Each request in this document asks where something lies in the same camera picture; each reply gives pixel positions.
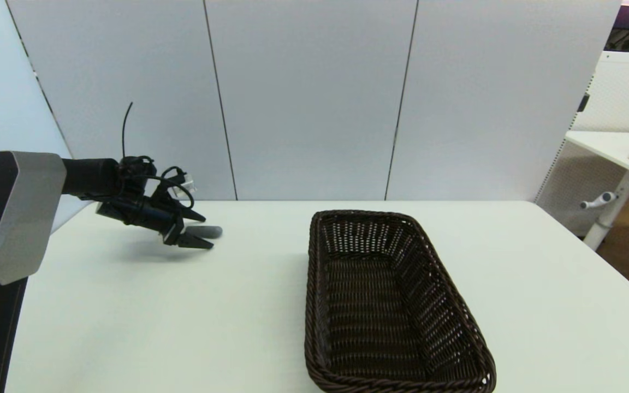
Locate peeler with grey handle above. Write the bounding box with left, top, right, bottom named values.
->
left=186, top=225, right=223, bottom=239

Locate dark brown wicker basket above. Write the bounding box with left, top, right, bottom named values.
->
left=304, top=210, right=496, bottom=393

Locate white side table leg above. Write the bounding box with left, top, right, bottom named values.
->
left=583, top=172, right=629, bottom=252

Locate white side desk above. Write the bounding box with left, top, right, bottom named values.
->
left=563, top=132, right=629, bottom=190

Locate white perforated partition panel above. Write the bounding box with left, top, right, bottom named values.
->
left=533, top=51, right=629, bottom=237

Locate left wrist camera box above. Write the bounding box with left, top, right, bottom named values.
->
left=169, top=172, right=196, bottom=193

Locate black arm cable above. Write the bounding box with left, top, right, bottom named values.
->
left=120, top=102, right=195, bottom=209

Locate white table crank handle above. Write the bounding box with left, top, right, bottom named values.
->
left=580, top=192, right=616, bottom=210

